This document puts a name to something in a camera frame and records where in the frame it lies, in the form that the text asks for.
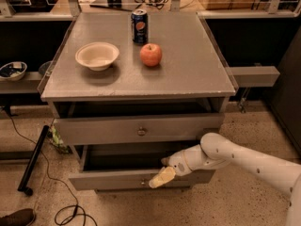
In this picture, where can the green snack bag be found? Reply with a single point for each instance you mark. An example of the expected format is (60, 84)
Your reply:
(57, 141)

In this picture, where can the grey side shelf left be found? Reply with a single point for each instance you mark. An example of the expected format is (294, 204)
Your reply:
(28, 84)

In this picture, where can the blue pepsi can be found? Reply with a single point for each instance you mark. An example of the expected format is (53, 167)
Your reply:
(139, 19)

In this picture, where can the grey top drawer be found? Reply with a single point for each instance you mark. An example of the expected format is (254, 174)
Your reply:
(110, 130)

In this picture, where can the dark bowl on shelf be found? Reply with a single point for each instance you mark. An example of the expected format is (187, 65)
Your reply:
(45, 68)

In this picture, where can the grey side shelf right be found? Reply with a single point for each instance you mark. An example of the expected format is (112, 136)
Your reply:
(255, 76)

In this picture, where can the red apple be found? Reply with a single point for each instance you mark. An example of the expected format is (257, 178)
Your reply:
(151, 54)

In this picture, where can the white paper bowl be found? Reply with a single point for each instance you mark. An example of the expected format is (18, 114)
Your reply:
(97, 56)

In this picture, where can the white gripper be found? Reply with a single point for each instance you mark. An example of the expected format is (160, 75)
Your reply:
(177, 161)

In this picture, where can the grey drawer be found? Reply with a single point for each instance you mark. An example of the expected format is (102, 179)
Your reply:
(124, 166)
(110, 130)

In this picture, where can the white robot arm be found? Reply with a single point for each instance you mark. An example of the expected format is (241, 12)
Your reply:
(215, 151)

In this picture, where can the grey drawer cabinet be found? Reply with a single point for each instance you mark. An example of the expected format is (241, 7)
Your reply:
(191, 78)

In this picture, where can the grey side shelf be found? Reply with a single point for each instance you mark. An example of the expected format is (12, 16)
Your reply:
(255, 76)
(28, 84)

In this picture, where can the black pole on floor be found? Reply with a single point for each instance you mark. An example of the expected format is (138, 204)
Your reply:
(32, 162)

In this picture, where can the brown shoe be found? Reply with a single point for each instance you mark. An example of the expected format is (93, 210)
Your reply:
(24, 217)

